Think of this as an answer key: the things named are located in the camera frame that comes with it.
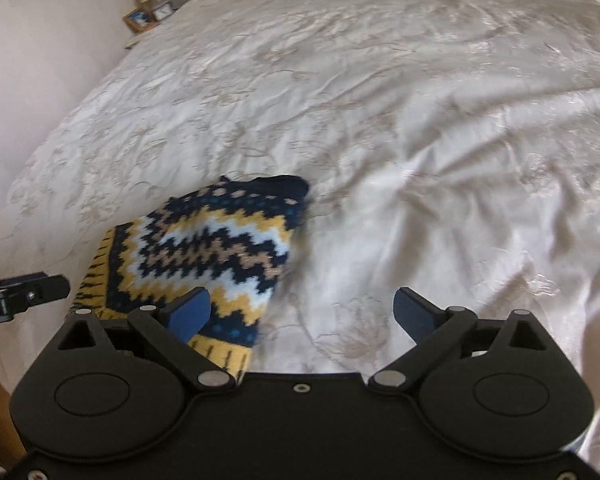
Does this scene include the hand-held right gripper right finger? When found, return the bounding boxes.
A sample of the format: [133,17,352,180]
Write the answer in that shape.
[368,287,561,394]

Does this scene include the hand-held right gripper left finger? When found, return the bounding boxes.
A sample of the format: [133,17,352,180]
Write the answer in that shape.
[45,287,233,392]

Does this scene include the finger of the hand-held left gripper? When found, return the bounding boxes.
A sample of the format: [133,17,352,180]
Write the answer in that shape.
[2,272,72,319]

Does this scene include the navy yellow patterned knit sweater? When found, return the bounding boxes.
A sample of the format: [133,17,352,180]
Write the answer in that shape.
[69,175,311,386]

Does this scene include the white embroidered bedspread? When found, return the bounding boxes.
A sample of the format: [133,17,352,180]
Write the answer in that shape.
[0,0,600,467]

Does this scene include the wooden photo frame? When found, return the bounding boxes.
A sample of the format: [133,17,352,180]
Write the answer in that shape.
[123,8,157,36]

